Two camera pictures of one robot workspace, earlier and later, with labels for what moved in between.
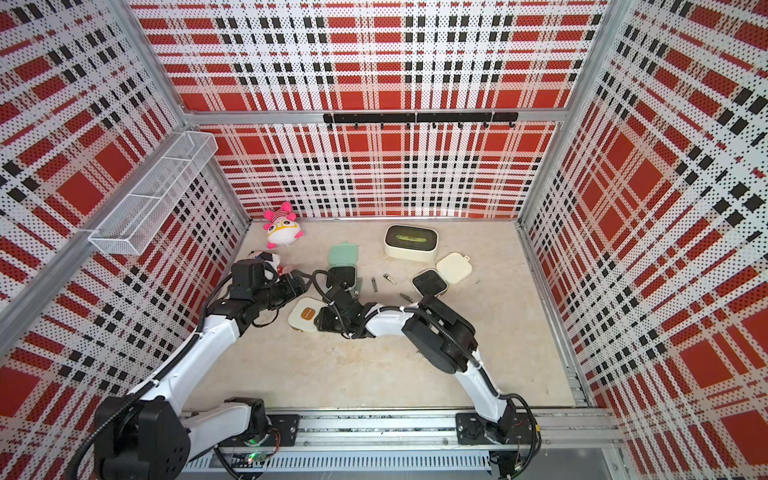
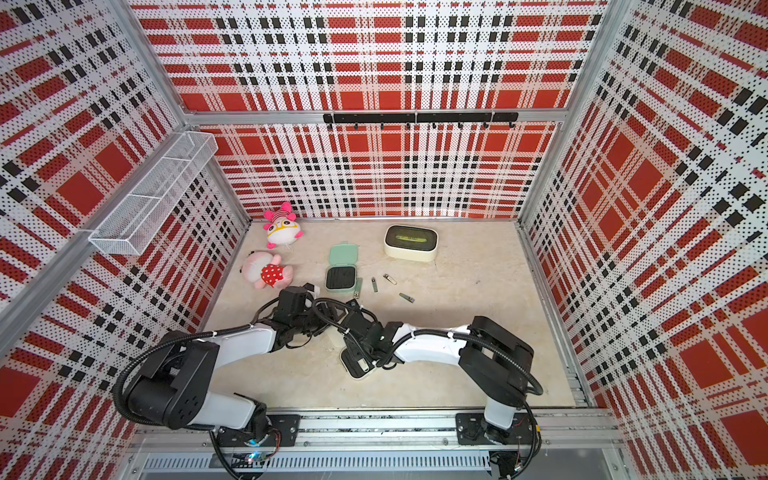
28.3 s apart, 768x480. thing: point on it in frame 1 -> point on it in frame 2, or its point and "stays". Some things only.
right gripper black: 323,322 -> 356,348
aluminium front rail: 559,440 stays
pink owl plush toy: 283,228 stays
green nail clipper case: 345,255 stays
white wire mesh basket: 150,205 stays
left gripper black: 291,291 -> 326,320
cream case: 453,267 -> 359,368
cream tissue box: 411,243 stays
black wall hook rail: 409,118 stays
